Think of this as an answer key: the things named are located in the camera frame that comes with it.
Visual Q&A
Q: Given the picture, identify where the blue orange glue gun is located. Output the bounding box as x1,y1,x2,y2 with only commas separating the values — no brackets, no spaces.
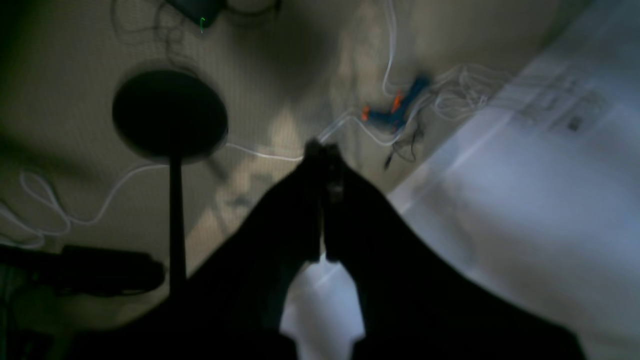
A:
360,75,432,133

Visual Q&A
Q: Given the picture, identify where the white cable on floor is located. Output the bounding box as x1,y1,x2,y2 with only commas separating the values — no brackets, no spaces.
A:
0,0,506,251

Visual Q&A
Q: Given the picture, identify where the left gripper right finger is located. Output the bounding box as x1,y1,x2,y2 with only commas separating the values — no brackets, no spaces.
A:
320,145,585,360

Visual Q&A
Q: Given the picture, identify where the black round stand base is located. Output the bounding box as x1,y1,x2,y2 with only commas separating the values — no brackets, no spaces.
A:
111,69,229,299

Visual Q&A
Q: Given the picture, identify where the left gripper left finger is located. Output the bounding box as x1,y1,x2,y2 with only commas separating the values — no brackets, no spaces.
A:
65,140,322,360

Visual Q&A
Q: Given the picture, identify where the black power brick floor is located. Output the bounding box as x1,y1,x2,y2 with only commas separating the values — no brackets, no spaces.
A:
0,244,166,297

